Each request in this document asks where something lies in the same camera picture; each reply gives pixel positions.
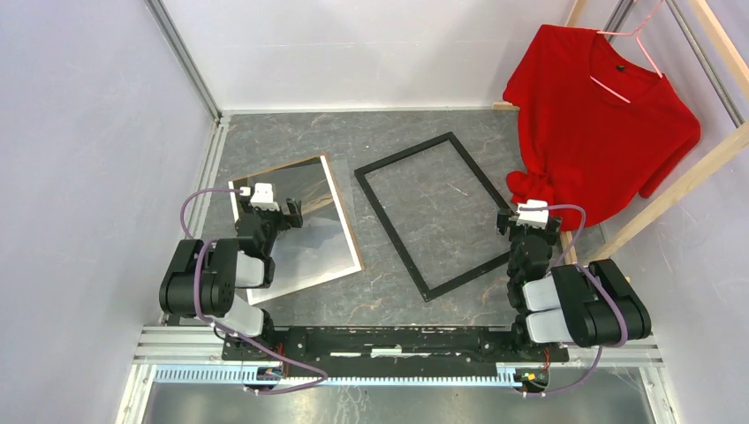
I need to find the clear plastic sheet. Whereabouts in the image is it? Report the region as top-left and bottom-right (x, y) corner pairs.
(328, 156), (357, 235)

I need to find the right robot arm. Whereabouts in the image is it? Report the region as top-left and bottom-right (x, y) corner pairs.
(496, 204), (652, 360)

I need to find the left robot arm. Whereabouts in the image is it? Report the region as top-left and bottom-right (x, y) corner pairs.
(159, 198), (303, 360)

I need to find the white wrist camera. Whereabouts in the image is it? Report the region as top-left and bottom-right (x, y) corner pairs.
(516, 200), (549, 229)
(250, 183), (280, 212)

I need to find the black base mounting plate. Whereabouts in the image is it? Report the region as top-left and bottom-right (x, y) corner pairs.
(222, 326), (570, 379)

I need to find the pink clothes hanger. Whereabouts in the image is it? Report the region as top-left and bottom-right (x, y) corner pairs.
(583, 1), (670, 109)

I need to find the aluminium rail frame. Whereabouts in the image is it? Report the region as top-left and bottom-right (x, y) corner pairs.
(114, 0), (683, 424)

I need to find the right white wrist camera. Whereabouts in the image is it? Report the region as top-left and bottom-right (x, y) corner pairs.
(516, 200), (549, 229)

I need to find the white slotted cable duct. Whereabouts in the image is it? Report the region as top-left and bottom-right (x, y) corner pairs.
(154, 365), (521, 388)

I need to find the red t-shirt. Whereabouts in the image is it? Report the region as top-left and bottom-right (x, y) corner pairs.
(503, 24), (700, 231)

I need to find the glossy photo print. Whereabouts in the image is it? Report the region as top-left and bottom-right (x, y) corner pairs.
(228, 154), (364, 305)

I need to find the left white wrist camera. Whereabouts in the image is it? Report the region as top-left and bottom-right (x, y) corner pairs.
(250, 183), (280, 212)

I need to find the wooden clothes rack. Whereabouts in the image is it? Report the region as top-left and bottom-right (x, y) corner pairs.
(491, 0), (749, 266)

